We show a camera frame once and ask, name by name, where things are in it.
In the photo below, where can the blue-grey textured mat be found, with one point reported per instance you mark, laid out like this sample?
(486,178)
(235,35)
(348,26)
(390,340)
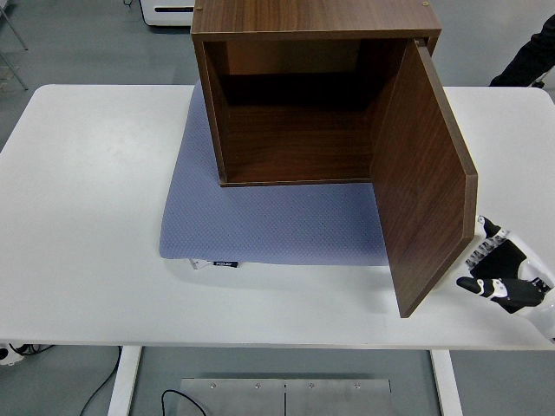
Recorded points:
(269,225)

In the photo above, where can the white mat tag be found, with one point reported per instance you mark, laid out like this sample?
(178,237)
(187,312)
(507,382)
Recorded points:
(197,264)

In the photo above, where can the white appliance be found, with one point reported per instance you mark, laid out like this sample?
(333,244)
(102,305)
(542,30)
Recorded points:
(169,15)

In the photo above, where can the white power strip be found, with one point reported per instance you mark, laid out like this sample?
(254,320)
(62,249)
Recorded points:
(8,354)

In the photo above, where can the black mat label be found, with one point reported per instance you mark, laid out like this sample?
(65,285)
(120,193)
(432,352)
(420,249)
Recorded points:
(226,263)

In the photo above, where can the grey metal plate with screws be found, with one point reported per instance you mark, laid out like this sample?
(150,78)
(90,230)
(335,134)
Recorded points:
(243,398)

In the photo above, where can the person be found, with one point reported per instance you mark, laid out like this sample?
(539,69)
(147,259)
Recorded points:
(531,60)

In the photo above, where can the grey metal rack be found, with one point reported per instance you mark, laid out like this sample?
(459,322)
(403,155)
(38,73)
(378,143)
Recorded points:
(13,26)

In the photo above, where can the brown wooden cabinet body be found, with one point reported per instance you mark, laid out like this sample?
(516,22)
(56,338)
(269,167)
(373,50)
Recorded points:
(312,15)

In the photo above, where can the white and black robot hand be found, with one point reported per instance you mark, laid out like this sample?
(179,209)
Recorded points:
(507,264)

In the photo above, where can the brown wooden cabinet door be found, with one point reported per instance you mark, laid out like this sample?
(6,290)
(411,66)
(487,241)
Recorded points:
(420,182)

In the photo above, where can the white table leg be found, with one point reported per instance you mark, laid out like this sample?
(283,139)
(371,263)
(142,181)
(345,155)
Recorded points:
(446,385)
(123,381)

